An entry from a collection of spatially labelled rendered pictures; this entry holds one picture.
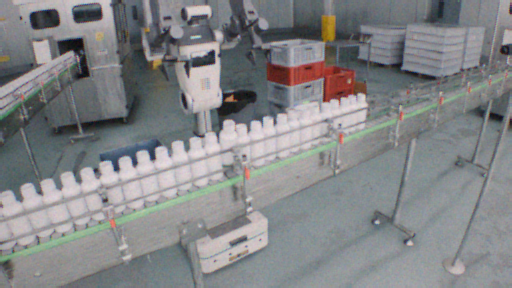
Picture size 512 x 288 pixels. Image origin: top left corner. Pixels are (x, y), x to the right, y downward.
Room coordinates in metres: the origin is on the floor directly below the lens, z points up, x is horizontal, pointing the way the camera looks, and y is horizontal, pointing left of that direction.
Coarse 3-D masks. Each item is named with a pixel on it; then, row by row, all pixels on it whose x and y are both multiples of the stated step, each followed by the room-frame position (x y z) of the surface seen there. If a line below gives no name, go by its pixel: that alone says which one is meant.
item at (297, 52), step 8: (296, 40) 3.97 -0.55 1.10; (304, 40) 3.96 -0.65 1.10; (312, 40) 3.86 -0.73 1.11; (280, 48) 3.46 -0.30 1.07; (288, 48) 3.36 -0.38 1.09; (296, 48) 3.41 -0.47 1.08; (304, 48) 3.49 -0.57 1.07; (312, 48) 3.58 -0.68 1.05; (320, 48) 3.68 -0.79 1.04; (272, 56) 3.57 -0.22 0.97; (280, 56) 3.47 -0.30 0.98; (288, 56) 3.36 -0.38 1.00; (296, 56) 3.41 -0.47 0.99; (304, 56) 3.49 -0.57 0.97; (312, 56) 3.58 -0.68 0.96; (320, 56) 3.67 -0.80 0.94; (280, 64) 3.45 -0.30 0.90; (288, 64) 3.36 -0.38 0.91; (296, 64) 3.40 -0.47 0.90
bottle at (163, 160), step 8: (160, 152) 0.84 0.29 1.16; (160, 160) 0.84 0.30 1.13; (168, 160) 0.85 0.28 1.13; (160, 168) 0.83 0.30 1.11; (160, 176) 0.83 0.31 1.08; (168, 176) 0.84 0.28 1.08; (160, 184) 0.84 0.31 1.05; (168, 184) 0.83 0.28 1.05; (160, 192) 0.84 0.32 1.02; (168, 192) 0.83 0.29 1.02; (176, 192) 0.85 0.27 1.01
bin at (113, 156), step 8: (136, 144) 1.38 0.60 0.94; (144, 144) 1.40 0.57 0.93; (152, 144) 1.42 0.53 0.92; (160, 144) 1.38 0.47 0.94; (104, 152) 1.29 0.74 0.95; (112, 152) 1.31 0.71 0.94; (120, 152) 1.33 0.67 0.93; (128, 152) 1.35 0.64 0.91; (136, 152) 1.37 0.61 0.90; (152, 152) 1.42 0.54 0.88; (168, 152) 1.27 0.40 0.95; (104, 160) 1.29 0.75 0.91; (112, 160) 1.31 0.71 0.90; (136, 160) 1.37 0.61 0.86; (120, 168) 1.32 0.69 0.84
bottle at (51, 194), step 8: (48, 184) 0.66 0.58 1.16; (48, 192) 0.66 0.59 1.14; (56, 192) 0.67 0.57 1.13; (48, 200) 0.64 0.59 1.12; (56, 200) 0.66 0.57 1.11; (48, 208) 0.64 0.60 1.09; (56, 208) 0.65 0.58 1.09; (64, 208) 0.67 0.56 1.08; (56, 216) 0.65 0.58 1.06; (64, 216) 0.66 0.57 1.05; (72, 224) 0.68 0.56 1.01
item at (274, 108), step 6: (270, 102) 3.61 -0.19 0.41; (276, 102) 3.51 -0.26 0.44; (300, 102) 3.45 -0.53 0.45; (312, 102) 3.59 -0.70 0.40; (318, 102) 3.66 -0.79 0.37; (270, 108) 3.61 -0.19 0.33; (276, 108) 3.52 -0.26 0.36; (282, 108) 3.44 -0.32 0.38; (270, 114) 3.60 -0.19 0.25; (276, 114) 3.52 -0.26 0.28
